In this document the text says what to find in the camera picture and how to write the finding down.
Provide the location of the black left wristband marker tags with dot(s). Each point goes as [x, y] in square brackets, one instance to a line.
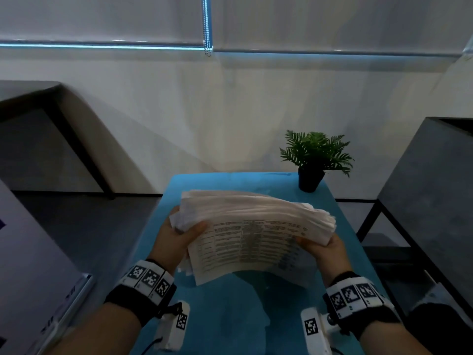
[146, 282]

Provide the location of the person's black trouser leg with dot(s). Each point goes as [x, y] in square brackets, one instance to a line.
[443, 329]

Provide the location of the person's left hand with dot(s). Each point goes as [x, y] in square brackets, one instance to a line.
[170, 247]

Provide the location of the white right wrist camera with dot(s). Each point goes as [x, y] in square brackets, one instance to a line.
[314, 329]

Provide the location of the dark grey black-framed desk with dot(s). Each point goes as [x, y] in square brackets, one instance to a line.
[22, 90]

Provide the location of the black wristband marker tags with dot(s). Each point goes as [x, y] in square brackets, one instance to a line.
[354, 295]
[146, 282]

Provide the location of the stack of collected papers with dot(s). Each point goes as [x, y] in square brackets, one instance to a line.
[251, 232]

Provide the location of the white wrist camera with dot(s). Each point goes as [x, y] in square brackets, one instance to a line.
[177, 323]
[314, 329]

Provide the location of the person's right hand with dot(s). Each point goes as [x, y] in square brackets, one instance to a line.
[330, 258]

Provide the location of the person's right forearm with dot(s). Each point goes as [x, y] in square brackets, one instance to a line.
[391, 340]

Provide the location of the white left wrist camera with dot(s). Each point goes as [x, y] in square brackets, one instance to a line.
[177, 323]

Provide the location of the green potted fern plant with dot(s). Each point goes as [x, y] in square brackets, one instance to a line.
[310, 177]

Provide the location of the black right wristband marker tags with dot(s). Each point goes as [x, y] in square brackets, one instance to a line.
[354, 295]

